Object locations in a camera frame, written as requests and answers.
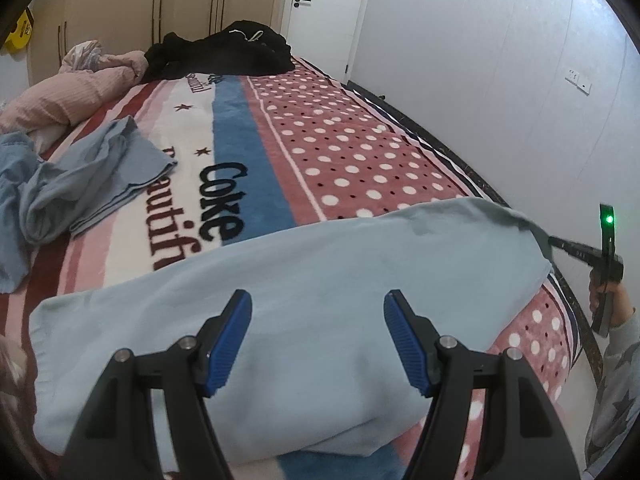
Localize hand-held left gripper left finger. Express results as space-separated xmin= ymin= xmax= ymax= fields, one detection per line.
xmin=60 ymin=289 xmax=252 ymax=480

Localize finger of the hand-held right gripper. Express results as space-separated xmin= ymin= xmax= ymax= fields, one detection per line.
xmin=547 ymin=236 xmax=597 ymax=266

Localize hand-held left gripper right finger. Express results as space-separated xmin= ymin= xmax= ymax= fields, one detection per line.
xmin=383 ymin=289 xmax=576 ymax=480

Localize light blue pants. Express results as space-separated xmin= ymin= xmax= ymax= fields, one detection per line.
xmin=28 ymin=197 xmax=556 ymax=461

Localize person's right forearm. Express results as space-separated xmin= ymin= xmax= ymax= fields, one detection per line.
xmin=584 ymin=287 xmax=640 ymax=480

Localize grey-blue pants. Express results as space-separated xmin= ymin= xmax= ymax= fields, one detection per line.
xmin=17 ymin=115 xmax=178 ymax=246

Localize person's right hand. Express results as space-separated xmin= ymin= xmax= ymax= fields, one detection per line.
xmin=587 ymin=272 xmax=625 ymax=317

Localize printed striped dotted blanket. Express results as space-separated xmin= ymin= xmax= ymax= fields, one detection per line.
xmin=0 ymin=55 xmax=601 ymax=480

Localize blue crumpled garment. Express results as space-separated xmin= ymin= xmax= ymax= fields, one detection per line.
xmin=0 ymin=131 xmax=46 ymax=295

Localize black clothing pile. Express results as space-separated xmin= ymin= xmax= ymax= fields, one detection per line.
xmin=143 ymin=20 xmax=297 ymax=82

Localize pink knitted quilt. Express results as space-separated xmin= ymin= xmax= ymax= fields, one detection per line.
xmin=0 ymin=40 xmax=149 ymax=147

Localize white door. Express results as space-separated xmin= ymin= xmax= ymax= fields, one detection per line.
xmin=280 ymin=0 xmax=376 ymax=83

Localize beige wooden wardrobe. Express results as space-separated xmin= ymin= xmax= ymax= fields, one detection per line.
xmin=27 ymin=0 xmax=296 ymax=86

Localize yellow black object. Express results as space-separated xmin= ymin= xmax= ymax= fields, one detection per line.
xmin=5 ymin=7 xmax=36 ymax=56

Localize dark bed frame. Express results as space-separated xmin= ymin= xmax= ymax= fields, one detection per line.
xmin=350 ymin=82 xmax=608 ymax=396

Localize white wall socket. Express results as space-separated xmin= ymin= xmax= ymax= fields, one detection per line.
xmin=566 ymin=67 xmax=592 ymax=95

